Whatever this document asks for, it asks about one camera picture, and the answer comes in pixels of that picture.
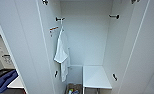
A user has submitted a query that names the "white wardrobe door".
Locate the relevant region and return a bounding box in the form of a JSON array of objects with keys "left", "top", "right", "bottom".
[
  {"left": 117, "top": 0, "right": 154, "bottom": 94},
  {"left": 0, "top": 0, "right": 57, "bottom": 94}
]

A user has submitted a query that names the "white wardrobe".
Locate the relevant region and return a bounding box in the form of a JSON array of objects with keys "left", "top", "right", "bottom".
[{"left": 0, "top": 0, "right": 154, "bottom": 94}]

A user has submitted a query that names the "white shirt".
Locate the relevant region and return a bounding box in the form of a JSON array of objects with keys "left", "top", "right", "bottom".
[{"left": 53, "top": 29, "right": 71, "bottom": 83}]

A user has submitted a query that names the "white shirt hanger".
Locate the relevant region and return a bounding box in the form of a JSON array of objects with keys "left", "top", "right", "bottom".
[{"left": 58, "top": 19, "right": 66, "bottom": 34}]

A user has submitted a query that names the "orange white sticker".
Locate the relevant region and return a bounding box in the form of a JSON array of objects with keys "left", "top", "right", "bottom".
[{"left": 48, "top": 25, "right": 60, "bottom": 37}]

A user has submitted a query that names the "black wardrobe hook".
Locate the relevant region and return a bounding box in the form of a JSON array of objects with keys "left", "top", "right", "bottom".
[
  {"left": 108, "top": 13, "right": 121, "bottom": 20},
  {"left": 55, "top": 16, "right": 66, "bottom": 23}
]

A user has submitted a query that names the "brown basket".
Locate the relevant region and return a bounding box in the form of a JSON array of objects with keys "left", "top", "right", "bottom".
[{"left": 65, "top": 82, "right": 83, "bottom": 94}]

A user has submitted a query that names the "green orange item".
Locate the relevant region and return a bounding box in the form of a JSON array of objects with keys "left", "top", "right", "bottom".
[{"left": 68, "top": 88, "right": 75, "bottom": 94}]

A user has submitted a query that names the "white blue bottle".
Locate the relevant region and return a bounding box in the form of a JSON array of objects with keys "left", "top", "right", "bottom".
[{"left": 72, "top": 88, "right": 80, "bottom": 94}]

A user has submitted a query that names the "black door hinge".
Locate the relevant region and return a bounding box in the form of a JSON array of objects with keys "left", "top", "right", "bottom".
[
  {"left": 131, "top": 0, "right": 141, "bottom": 5},
  {"left": 41, "top": 0, "right": 50, "bottom": 6}
]

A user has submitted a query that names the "white sign dark print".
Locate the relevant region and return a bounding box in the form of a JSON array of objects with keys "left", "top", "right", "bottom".
[{"left": 1, "top": 54, "right": 14, "bottom": 66}]

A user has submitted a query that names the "blue tray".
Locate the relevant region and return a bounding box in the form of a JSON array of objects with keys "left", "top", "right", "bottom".
[{"left": 0, "top": 69, "right": 19, "bottom": 94}]

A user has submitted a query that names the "small black wall fitting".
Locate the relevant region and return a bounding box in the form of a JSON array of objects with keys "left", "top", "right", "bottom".
[
  {"left": 112, "top": 73, "right": 119, "bottom": 82},
  {"left": 53, "top": 70, "right": 59, "bottom": 79}
]

